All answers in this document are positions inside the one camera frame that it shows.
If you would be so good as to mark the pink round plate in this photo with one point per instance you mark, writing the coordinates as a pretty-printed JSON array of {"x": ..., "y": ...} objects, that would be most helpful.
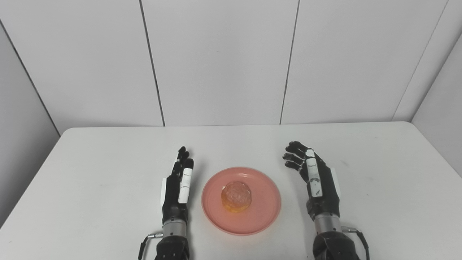
[{"x": 265, "y": 206}]

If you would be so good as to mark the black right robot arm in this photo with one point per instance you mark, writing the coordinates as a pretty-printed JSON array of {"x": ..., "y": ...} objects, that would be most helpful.
[{"x": 334, "y": 245}]

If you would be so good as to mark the orange cream puff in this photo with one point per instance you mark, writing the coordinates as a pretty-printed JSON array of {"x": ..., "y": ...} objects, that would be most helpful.
[{"x": 236, "y": 196}]

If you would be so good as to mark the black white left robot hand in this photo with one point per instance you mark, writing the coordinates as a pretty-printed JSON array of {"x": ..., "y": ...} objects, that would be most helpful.
[{"x": 173, "y": 202}]

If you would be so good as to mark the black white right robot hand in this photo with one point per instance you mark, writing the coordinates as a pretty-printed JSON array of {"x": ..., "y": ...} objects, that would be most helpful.
[{"x": 326, "y": 195}]

